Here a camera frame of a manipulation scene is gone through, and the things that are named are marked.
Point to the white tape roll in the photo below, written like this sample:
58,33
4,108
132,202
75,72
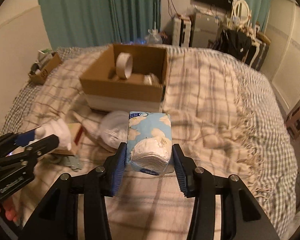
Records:
124,65

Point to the left green curtain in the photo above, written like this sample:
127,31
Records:
87,23

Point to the small SF cardboard box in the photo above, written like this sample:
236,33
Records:
47,60

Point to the oval white vanity mirror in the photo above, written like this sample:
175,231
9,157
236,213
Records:
241,13

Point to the hand holding left gripper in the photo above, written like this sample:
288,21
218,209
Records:
10,211

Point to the green checked bed sheet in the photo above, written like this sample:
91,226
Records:
277,169

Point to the black jacket on chair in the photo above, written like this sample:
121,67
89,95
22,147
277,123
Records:
232,42

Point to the grey mini fridge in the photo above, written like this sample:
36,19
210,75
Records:
204,29

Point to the light blue plastic piece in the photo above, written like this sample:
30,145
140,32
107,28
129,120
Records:
70,161

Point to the large open cardboard box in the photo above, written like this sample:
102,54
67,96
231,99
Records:
143,91

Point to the white louvered wardrobe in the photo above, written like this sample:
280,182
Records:
282,63

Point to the blue tissue pack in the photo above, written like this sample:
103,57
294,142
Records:
149,142

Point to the clear water jug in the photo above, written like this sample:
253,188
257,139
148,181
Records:
153,37

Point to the amoxicillin medicine box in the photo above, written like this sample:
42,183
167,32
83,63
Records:
76,130

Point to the beige plaid blanket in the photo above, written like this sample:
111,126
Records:
203,111

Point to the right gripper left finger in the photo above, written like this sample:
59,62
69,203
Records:
55,217

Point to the white suitcase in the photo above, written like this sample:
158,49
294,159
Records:
181,31

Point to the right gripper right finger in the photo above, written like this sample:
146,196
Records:
241,215

